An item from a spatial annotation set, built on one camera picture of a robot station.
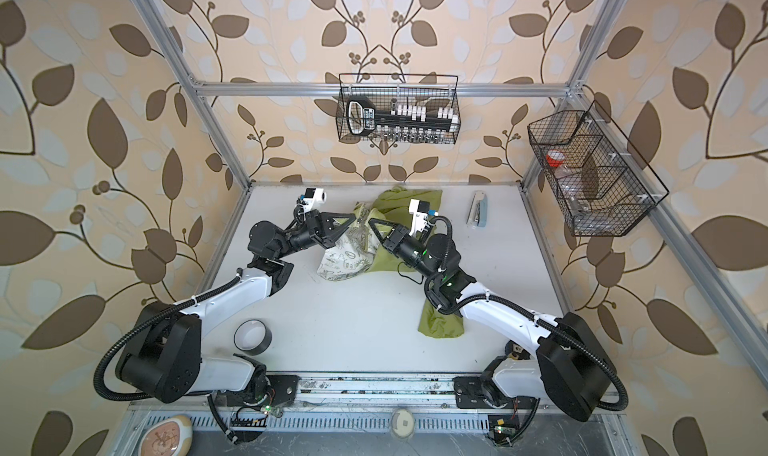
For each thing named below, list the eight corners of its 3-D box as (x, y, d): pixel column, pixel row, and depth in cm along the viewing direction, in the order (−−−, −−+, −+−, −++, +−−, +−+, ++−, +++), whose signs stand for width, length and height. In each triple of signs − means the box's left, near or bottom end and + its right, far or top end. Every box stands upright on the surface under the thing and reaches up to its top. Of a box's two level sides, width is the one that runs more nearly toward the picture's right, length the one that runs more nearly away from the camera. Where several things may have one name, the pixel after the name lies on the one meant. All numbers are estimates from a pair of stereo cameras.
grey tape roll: (235, 356, 83) (228, 351, 79) (245, 325, 88) (238, 319, 84) (267, 356, 83) (261, 351, 79) (275, 325, 88) (270, 319, 84)
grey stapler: (466, 224, 109) (467, 220, 107) (471, 193, 119) (472, 189, 117) (485, 228, 108) (486, 224, 106) (488, 197, 118) (490, 193, 116)
